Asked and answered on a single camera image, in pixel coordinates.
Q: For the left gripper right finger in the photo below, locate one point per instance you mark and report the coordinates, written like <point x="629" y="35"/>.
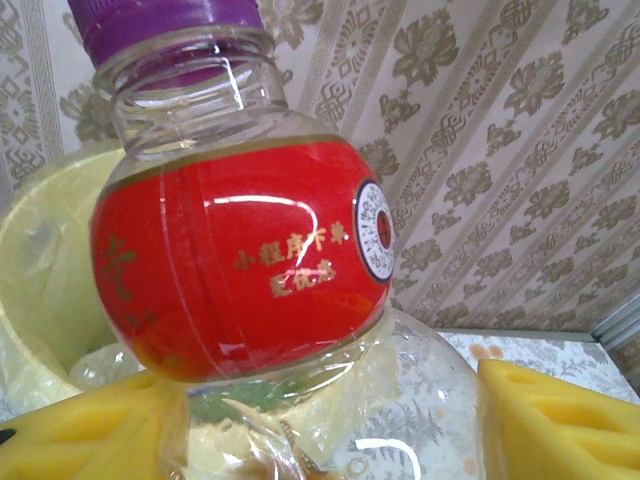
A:
<point x="560" y="430"/>

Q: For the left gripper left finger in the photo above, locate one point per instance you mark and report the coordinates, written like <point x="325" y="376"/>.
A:
<point x="75" y="445"/>

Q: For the round red label bottle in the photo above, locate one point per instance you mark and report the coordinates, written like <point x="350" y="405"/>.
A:
<point x="225" y="260"/>

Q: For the floral patterned table mat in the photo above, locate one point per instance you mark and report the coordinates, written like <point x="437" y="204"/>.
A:
<point x="550" y="355"/>

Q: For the aluminium frame post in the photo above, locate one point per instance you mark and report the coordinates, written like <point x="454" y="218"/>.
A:
<point x="620" y="327"/>

